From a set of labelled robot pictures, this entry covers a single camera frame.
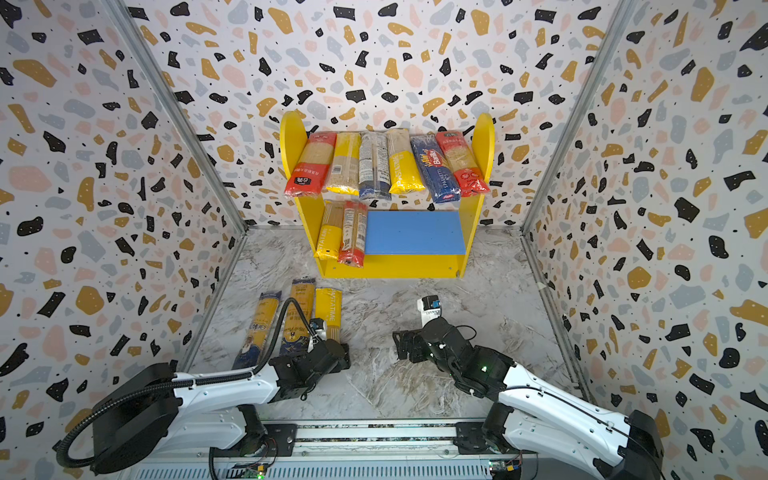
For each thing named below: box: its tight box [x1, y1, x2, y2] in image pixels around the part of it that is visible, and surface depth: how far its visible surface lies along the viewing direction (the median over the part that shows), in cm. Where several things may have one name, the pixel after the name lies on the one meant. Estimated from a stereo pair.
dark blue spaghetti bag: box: [232, 291, 282, 370], surface depth 92 cm
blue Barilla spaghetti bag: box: [410, 133, 461, 204], surface depth 76 cm
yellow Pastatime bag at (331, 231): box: [314, 200, 345, 260], surface depth 98 cm
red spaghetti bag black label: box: [284, 132, 337, 198], surface depth 78 cm
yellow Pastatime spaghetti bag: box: [315, 288, 343, 342], surface depth 99 cm
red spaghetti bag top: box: [435, 130, 491, 197], surface depth 77 cm
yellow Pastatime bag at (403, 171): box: [386, 128, 426, 194], surface depth 78 cm
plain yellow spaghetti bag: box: [326, 132, 362, 197], surface depth 78 cm
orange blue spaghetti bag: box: [280, 278, 316, 356], surface depth 92 cm
